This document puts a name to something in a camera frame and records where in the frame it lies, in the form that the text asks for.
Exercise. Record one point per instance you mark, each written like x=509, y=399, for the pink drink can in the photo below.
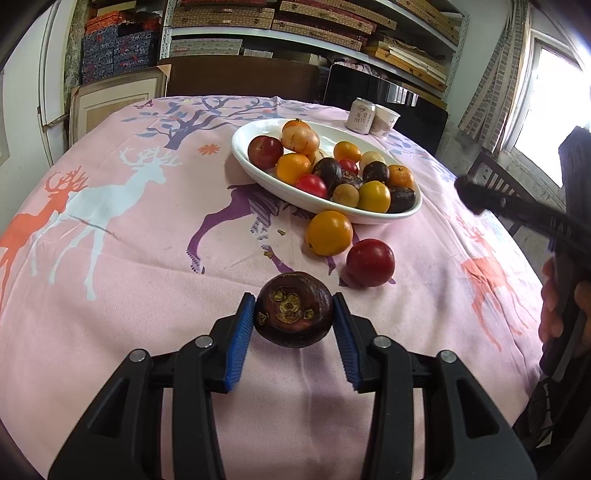
x=361, y=115

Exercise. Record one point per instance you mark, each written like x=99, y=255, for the stack of blue patterned boxes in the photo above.
x=120, y=50

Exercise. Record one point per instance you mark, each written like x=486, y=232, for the black board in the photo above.
x=415, y=124

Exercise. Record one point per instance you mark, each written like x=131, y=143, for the pale pink yellow fruit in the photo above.
x=300, y=140

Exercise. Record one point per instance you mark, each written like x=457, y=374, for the person's right hand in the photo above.
x=549, y=300

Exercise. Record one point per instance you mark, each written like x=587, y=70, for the stack of woven flat boxes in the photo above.
x=314, y=18

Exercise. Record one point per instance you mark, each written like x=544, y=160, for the dark wooden chair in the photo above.
x=489, y=168

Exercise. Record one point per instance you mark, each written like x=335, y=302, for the white paper cup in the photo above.
x=385, y=121

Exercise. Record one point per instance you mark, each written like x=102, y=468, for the pink deer print tablecloth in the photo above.
x=138, y=254

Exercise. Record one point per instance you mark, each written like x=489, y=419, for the brown longan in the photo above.
x=345, y=195

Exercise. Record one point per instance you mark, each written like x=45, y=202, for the window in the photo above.
x=545, y=101

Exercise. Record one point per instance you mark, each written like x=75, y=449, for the beige picture frame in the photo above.
x=115, y=110

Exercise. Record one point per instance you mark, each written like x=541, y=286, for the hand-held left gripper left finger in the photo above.
x=241, y=350

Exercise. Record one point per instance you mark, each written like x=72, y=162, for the brick pattern curtain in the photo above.
x=498, y=78

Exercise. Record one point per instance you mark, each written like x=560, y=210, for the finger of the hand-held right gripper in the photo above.
x=489, y=198

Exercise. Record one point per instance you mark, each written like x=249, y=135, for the white metal shelf rack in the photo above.
x=167, y=27

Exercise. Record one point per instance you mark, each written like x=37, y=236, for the brown board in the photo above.
x=240, y=78

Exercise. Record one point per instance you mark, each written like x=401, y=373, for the white oval plate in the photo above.
x=332, y=131

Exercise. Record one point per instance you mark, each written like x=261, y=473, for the white door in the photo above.
x=27, y=92

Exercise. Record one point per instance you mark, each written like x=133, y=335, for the orange patterned box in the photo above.
x=101, y=24

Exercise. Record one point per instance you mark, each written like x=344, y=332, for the red apple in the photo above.
x=264, y=152

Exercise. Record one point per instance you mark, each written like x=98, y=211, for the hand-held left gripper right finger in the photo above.
x=345, y=350

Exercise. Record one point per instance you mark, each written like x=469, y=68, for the small red cherry tomato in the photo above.
x=349, y=166

